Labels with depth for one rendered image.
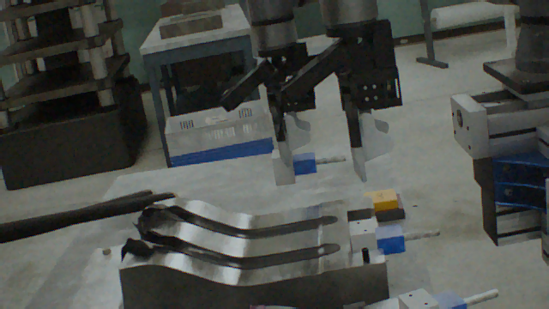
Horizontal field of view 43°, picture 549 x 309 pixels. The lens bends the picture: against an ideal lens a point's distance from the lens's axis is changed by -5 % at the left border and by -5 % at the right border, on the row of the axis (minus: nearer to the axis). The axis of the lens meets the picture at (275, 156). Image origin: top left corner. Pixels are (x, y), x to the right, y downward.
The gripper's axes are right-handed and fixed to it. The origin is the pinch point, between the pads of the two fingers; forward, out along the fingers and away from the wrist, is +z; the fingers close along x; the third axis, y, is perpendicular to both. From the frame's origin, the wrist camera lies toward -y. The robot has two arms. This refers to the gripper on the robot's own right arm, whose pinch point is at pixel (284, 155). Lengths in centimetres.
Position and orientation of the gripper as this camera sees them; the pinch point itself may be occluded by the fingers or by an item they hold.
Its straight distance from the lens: 132.9
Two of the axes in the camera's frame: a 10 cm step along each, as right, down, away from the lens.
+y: 9.8, -1.5, -0.9
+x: 0.4, -3.1, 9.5
